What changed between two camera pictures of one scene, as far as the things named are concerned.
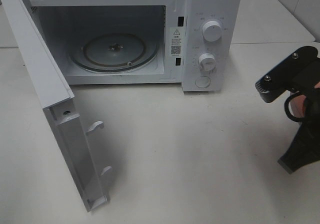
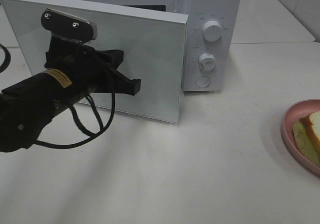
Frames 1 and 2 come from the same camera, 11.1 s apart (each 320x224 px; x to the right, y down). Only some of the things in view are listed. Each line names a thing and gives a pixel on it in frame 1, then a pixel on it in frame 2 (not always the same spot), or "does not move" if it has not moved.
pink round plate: x=297 y=102 → x=292 y=115
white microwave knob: x=211 y=31 does not move
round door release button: x=203 y=81 does not move
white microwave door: x=56 y=98 → x=105 y=63
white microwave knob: x=207 y=62 does not move
